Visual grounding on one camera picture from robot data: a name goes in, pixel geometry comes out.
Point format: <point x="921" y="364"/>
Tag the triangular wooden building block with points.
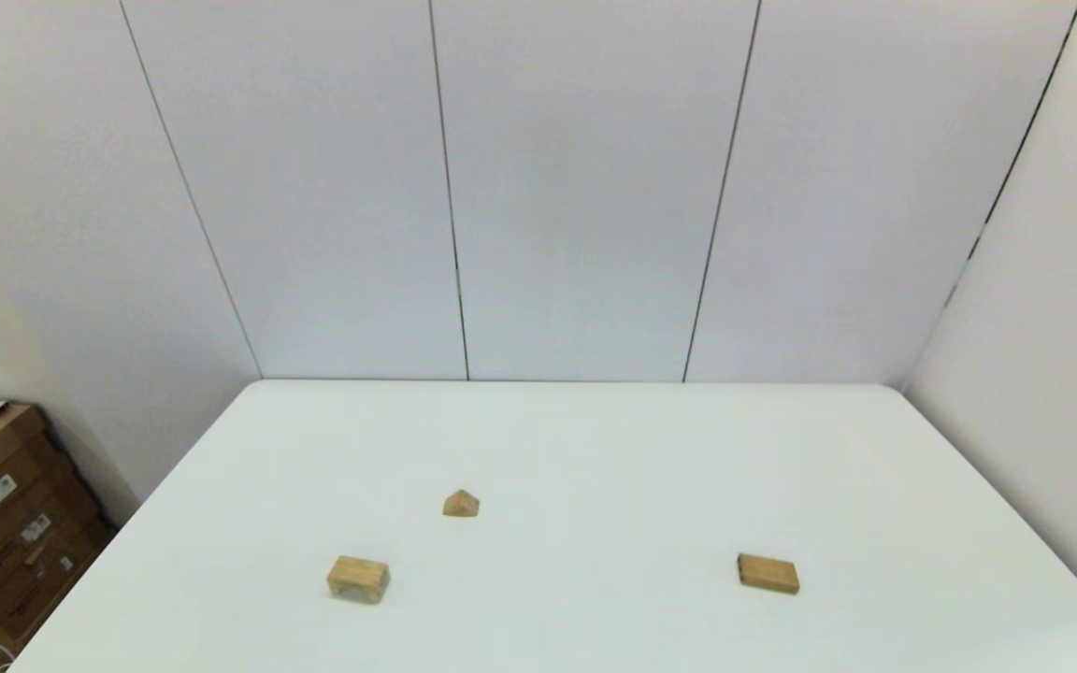
<point x="461" y="505"/>

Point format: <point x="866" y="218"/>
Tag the rectangular wooden building block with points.
<point x="768" y="573"/>

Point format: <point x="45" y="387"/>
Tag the arched wooden building block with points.
<point x="358" y="577"/>

